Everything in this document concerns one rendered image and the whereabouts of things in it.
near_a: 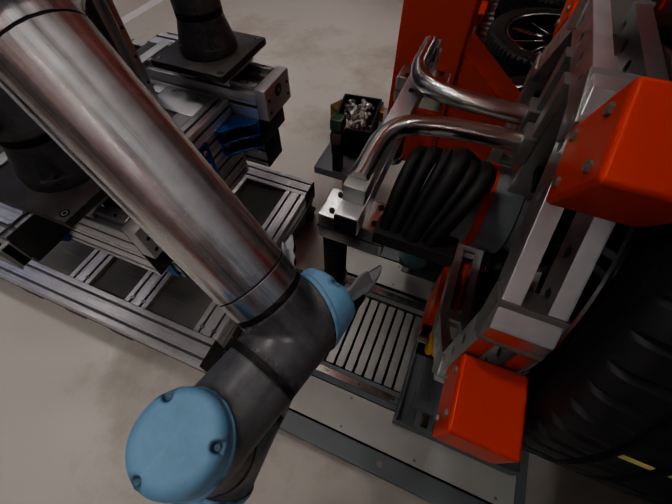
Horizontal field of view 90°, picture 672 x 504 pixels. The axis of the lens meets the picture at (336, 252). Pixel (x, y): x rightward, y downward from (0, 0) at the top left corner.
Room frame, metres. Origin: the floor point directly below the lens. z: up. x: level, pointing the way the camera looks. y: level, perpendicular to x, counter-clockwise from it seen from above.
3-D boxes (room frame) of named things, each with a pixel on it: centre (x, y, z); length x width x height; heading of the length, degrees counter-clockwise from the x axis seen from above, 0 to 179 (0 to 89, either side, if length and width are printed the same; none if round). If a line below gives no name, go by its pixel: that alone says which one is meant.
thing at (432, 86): (0.49, -0.21, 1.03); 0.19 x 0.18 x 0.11; 67
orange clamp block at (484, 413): (0.06, -0.16, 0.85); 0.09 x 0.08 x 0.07; 157
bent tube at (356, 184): (0.31, -0.13, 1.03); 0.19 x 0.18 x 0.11; 67
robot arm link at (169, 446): (0.03, 0.10, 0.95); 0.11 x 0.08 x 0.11; 142
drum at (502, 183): (0.38, -0.22, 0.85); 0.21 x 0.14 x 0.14; 67
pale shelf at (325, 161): (1.07, -0.08, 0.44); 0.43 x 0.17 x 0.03; 157
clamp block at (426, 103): (0.59, -0.16, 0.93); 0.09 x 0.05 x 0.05; 67
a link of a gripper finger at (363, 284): (0.23, -0.04, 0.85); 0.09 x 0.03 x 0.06; 121
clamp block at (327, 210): (0.28, -0.03, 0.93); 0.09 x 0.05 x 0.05; 67
